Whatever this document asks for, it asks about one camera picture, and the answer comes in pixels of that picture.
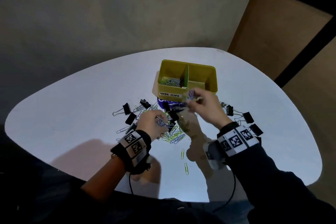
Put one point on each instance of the black right wrist camera band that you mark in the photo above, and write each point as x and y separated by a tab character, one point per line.
233	142

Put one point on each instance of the pile of coloured paper clips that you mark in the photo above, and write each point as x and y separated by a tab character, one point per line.
174	136
170	82

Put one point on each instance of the blue chair with black frame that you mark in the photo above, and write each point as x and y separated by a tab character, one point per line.
302	58

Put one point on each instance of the person's left forearm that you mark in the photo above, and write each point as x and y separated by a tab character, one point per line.
105	176

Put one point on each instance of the black left wrist camera band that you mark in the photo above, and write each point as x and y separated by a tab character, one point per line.
131	147

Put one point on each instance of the purple round sticker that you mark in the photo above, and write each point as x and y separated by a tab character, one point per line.
164	104

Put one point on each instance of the wooden partition panel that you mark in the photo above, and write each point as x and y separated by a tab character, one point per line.
275	34
315	113

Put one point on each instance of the yellow divided tin box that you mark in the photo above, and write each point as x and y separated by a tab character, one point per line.
199	76

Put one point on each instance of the person's right forearm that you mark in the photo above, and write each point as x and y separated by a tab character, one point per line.
262	174

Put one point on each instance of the black wrist camera band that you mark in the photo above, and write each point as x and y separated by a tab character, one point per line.
131	147
233	142

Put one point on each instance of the person's left hand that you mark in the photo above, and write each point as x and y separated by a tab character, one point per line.
149	124

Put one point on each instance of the group of black binder clips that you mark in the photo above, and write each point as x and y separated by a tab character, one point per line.
127	108

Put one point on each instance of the person's black sweater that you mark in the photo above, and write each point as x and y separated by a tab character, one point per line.
157	213

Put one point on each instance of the person's right hand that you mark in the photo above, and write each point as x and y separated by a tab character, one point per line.
210	111

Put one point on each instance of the small paper clip bunch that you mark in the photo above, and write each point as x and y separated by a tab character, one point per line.
190	94
160	122

